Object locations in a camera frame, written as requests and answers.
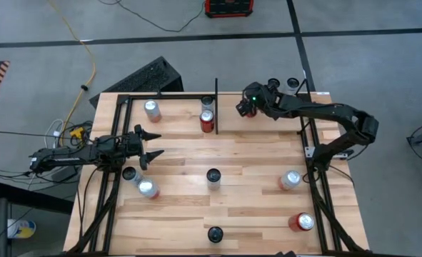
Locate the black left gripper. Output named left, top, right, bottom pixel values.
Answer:
left=119, top=124, right=165, bottom=171

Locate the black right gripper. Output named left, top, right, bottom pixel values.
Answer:
left=236, top=81, right=271, bottom=118

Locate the white magenta Spindrift can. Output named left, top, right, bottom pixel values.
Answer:
left=137, top=178, right=161, bottom=200

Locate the white salmon Spindrift can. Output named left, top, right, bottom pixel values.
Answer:
left=278, top=170, right=303, bottom=191
left=144, top=99, right=163, bottom=124

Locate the yellow power plug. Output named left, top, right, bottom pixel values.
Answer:
left=69, top=126, right=86, bottom=139

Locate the red black equipment case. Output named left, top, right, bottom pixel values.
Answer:
left=204, top=0, right=255, bottom=19

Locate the blue yellow white container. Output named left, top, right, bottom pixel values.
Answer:
left=6, top=218, right=37, bottom=239

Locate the thin black shelf side frame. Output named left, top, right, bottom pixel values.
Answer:
left=213, top=77, right=219, bottom=136
left=296, top=77, right=310, bottom=135

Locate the black aluminium rail frame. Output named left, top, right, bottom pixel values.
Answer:
left=64, top=93, right=218, bottom=255
left=296, top=91, right=368, bottom=255

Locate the yellow extension cable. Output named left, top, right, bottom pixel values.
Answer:
left=46, top=0, right=97, bottom=147

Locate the black floor cable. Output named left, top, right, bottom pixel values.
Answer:
left=98, top=0, right=206, bottom=33

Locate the thin black cable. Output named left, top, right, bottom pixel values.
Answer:
left=0, top=130, right=76, bottom=140

